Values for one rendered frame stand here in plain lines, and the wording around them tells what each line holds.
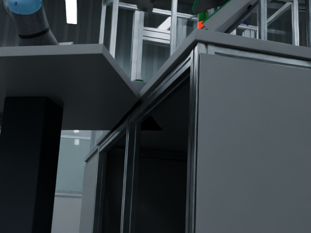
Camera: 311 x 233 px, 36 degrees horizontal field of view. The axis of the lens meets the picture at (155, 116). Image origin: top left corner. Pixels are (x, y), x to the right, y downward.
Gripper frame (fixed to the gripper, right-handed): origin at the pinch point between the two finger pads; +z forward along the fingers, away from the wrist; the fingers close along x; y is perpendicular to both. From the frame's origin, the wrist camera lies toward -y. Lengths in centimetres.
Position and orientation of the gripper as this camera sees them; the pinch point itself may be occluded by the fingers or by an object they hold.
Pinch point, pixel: (150, 14)
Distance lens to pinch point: 193.1
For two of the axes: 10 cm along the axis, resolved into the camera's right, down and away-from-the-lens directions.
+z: -0.5, 9.7, -2.5
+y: -9.6, -1.1, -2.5
